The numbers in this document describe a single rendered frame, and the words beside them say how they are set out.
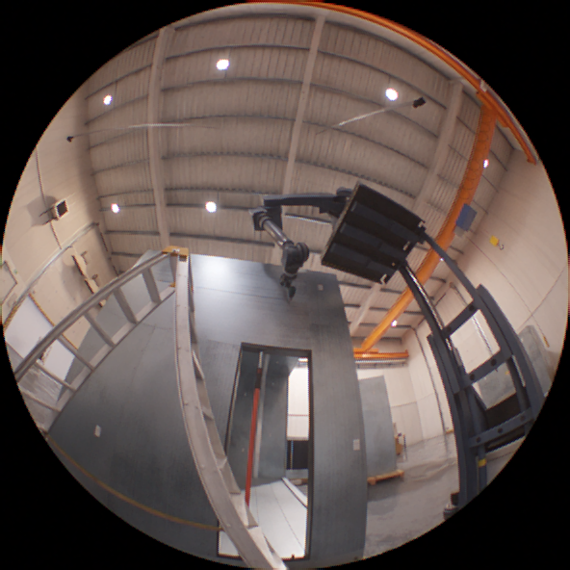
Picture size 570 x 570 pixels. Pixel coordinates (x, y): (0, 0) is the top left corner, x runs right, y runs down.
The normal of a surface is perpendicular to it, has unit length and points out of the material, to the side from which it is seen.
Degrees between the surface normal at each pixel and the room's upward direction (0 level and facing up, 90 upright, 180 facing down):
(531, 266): 90
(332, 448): 90
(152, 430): 90
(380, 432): 90
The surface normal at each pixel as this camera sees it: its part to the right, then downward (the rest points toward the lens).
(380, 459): -0.19, -0.73
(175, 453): 0.15, -0.73
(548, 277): -0.99, -0.14
